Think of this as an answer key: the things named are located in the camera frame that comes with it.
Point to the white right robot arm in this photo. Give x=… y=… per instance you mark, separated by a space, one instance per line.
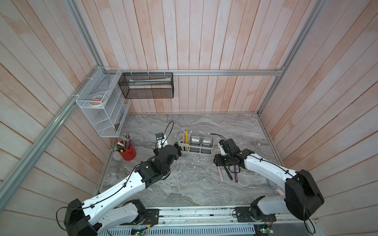
x=301 y=196

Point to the cream toothbrush holder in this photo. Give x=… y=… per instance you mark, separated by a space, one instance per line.
x=198 y=144

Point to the black mesh basket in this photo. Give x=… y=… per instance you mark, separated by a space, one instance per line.
x=147 y=85

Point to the pens in red cup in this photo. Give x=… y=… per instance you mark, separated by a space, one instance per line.
x=124 y=144

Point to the purple toothbrush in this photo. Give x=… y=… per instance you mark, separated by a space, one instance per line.
x=235 y=173

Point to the black toothbrush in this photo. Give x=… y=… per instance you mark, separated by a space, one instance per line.
x=228 y=173

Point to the white wire mesh shelf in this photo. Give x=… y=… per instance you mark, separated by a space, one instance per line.
x=107 y=120

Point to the red pencil cup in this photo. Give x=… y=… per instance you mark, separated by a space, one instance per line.
x=128 y=155

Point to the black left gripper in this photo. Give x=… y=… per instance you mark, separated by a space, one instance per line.
x=179 y=153

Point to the yellow toothbrush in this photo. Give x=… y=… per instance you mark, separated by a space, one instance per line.
x=187 y=139

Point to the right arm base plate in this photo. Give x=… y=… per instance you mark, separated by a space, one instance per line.
x=252 y=214

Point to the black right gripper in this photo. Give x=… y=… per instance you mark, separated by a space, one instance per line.
x=217 y=162

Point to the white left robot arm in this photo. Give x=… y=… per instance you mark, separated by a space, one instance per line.
x=102 y=212

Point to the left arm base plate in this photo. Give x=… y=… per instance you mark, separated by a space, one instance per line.
x=150 y=217

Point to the tape roll on shelf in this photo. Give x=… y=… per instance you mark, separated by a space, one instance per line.
x=97 y=100

